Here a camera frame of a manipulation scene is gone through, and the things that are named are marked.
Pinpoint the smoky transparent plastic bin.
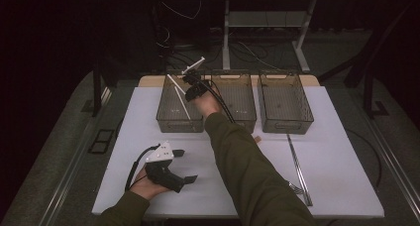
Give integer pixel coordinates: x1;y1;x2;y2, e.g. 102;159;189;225
156;69;206;134
257;69;315;135
209;69;258;135

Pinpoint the black metal stand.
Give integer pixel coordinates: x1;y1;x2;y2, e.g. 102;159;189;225
92;58;118;118
318;1;420;120

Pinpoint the tangle of floor cables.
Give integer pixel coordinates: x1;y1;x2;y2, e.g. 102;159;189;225
153;0;281;71

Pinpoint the black floor frame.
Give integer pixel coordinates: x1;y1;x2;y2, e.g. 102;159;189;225
88;129;116;155

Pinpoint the white metal desk frame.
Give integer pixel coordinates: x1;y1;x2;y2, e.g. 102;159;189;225
210;0;366;73

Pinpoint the person's left hand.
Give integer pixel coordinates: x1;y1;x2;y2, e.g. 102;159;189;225
130;166;169;200

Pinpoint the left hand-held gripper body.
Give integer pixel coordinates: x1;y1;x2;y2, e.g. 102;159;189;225
144;140;186;193

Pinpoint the aluminium floor rail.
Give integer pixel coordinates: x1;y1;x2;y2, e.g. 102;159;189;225
369;116;420;214
38;86;113;226

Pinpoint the wooden-handled fork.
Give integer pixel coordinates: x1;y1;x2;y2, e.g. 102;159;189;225
288;180;304;195

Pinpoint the white table mat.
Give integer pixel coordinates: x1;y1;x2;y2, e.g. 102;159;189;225
91;85;385;219

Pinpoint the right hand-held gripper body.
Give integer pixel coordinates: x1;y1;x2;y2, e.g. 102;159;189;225
181;56;210;103

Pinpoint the left hand-held gripper black cable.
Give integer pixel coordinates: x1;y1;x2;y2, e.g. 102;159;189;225
124;144;161;191

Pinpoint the person's right hand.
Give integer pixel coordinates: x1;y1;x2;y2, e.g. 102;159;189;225
192;91;223;120

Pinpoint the black floor cable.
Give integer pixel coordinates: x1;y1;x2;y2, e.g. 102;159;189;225
345;128;384;191

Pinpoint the metal chopstick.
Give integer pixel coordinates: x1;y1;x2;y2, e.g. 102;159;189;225
287;134;314;207
286;134;311;207

